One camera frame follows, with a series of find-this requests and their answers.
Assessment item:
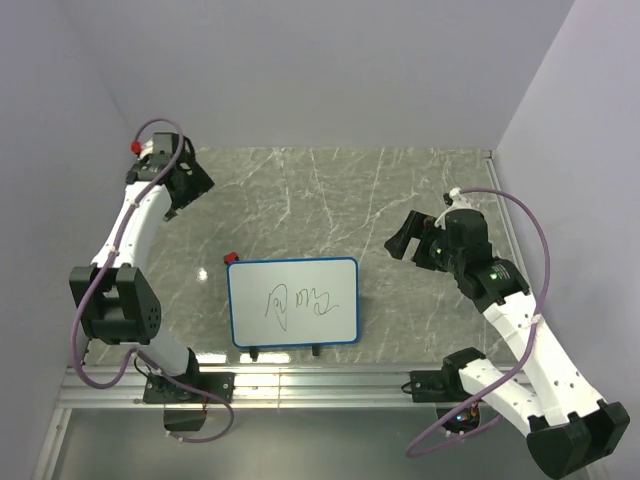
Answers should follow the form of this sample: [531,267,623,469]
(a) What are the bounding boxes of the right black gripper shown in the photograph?
[383,210,464,274]

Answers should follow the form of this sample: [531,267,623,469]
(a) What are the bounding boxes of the small red eraser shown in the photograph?
[223,252,239,265]

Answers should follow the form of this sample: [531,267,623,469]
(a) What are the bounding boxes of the blue framed whiteboard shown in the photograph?
[226,256,360,349]

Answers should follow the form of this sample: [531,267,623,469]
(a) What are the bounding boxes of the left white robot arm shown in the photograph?
[69,132,214,402]

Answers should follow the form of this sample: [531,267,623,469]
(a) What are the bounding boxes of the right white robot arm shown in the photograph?
[384,208,630,479]

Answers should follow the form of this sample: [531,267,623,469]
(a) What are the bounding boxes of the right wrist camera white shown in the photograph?
[443,187,473,211]

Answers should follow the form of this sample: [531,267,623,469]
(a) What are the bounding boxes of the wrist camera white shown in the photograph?
[443,187,473,211]
[130,139,153,159]

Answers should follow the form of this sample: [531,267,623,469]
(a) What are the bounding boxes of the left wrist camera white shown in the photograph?
[130,139,153,159]

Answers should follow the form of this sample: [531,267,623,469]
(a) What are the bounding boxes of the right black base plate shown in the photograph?
[400,370,469,403]

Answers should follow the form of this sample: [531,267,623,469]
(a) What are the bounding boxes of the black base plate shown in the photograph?
[142,372,235,405]
[400,370,469,403]

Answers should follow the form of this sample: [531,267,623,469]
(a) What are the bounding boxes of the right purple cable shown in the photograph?
[404,187,551,460]

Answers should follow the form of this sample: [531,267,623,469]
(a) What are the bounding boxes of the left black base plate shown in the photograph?
[142,372,235,405]

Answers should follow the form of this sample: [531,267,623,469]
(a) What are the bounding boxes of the aluminium mounting rail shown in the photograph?
[56,364,438,410]

